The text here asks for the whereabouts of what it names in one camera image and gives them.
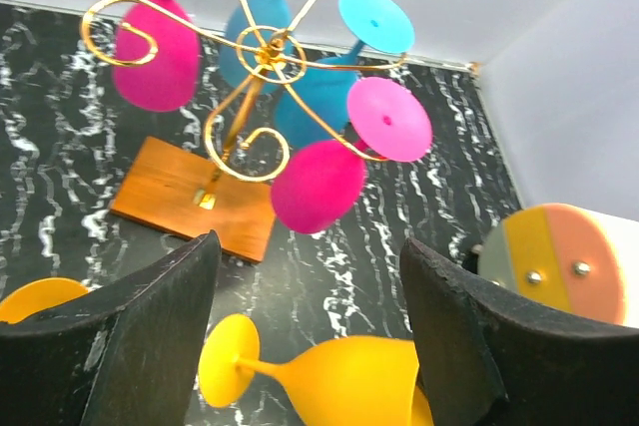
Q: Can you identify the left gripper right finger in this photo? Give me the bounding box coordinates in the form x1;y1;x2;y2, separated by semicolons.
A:
399;238;638;425

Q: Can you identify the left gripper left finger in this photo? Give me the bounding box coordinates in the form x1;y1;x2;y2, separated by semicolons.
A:
1;231;221;425

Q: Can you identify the orange wine glass front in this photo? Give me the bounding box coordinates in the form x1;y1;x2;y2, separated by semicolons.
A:
198;313;433;425

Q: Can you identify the orange wine glass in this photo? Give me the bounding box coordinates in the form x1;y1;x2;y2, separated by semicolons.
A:
198;313;433;425
1;277;90;324

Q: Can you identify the pink wine glass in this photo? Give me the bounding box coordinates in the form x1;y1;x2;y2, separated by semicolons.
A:
113;0;200;112
271;77;433;234

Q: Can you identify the blue wine glass front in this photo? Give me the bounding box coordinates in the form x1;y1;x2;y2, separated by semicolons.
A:
274;0;415;148

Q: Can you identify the blue wine glass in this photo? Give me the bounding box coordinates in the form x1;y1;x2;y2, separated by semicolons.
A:
218;0;293;88
274;0;415;148

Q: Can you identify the white bucket orange lid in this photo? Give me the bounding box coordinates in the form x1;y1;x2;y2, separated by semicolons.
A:
476;204;638;328

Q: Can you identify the gold wire glass rack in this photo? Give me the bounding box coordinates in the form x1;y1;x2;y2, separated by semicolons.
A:
107;0;387;262

